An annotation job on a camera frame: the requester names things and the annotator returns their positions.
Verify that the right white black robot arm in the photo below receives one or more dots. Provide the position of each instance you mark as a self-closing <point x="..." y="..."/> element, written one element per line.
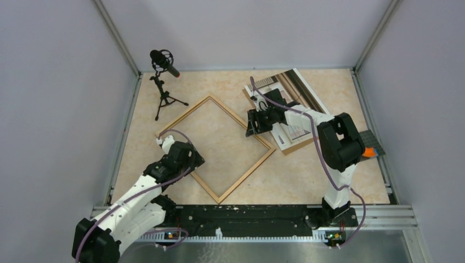
<point x="338" y="143"/>

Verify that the black microphone on tripod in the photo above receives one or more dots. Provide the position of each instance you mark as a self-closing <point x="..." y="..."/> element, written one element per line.
<point x="162" y="62"/>

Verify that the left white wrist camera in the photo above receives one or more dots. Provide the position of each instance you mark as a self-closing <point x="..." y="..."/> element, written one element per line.
<point x="166" y="143"/>

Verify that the aluminium front rail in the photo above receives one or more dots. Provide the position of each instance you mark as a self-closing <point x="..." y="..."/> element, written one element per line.
<point x="371" y="217"/>

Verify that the printed photo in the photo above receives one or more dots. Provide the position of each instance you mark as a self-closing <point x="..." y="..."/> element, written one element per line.
<point x="295" y="90"/>

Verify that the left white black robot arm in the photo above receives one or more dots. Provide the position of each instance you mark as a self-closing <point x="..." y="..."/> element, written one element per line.
<point x="105" y="237"/>

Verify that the wooden picture frame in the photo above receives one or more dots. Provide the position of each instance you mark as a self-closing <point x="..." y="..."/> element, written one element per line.
<point x="218" y="133"/>

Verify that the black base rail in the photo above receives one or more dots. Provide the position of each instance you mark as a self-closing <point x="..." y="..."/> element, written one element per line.
<point x="257" y="220"/>

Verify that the orange small object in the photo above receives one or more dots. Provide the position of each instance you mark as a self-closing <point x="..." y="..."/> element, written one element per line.
<point x="370" y="152"/>

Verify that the brown cardboard backing board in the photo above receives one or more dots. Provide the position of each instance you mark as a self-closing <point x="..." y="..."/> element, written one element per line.
<point x="282" y="133"/>

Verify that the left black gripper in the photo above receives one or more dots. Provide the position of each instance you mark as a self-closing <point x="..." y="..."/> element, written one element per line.
<point x="197" y="160"/>

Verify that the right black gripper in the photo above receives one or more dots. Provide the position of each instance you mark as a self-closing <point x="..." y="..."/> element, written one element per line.
<point x="253" y="116"/>

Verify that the dark grey mat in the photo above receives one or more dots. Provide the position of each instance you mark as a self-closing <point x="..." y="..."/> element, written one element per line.
<point x="370" y="140"/>

